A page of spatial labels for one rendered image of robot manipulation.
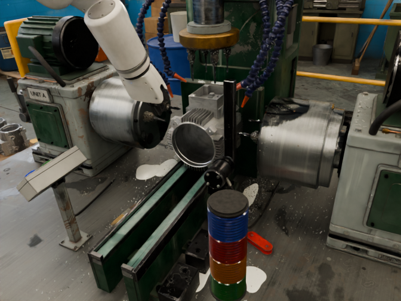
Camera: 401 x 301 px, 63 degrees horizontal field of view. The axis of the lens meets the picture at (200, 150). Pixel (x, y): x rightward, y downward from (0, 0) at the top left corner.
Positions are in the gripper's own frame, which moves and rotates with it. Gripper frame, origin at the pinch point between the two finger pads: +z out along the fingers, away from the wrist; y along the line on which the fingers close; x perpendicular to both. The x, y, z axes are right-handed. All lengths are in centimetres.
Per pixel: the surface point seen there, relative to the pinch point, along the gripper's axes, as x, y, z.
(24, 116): -4, -67, 15
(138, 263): -39.6, 12.4, 4.7
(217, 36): 21.1, 11.9, -7.0
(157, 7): 444, -355, 310
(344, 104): 217, 35, 260
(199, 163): -3.2, 7.0, 24.1
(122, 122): -0.5, -18.7, 11.6
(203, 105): 11.1, 6.3, 11.8
